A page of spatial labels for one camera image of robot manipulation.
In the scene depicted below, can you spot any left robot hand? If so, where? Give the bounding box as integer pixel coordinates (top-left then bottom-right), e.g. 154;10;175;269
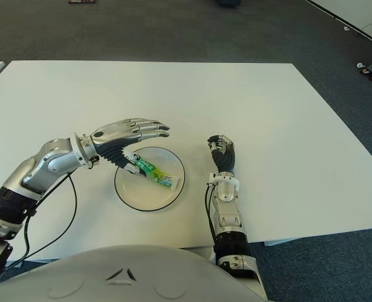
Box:
90;118;171;175

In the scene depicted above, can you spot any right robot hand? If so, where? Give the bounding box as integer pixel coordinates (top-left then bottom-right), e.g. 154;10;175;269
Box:
205;134;238;175

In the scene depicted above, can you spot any green toothpaste tube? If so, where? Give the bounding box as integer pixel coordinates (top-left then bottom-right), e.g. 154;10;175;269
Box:
124;150;180;192

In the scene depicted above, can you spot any white plate with black rim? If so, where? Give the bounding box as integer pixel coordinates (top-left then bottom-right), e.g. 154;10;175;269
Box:
114;146;186;211

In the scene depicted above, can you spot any grey robot torso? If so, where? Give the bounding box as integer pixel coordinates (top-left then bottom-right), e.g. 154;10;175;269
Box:
0;244;265;302

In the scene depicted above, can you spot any white board with black edge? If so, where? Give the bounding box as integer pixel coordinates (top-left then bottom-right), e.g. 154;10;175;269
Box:
305;0;372;50

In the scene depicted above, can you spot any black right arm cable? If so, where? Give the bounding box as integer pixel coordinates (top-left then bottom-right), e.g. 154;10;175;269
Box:
204;184;220;249

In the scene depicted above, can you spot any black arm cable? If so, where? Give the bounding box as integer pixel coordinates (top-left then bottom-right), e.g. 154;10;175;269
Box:
204;184;220;249
6;174;78;269

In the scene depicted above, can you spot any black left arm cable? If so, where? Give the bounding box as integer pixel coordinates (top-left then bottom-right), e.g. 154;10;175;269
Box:
6;174;78;269

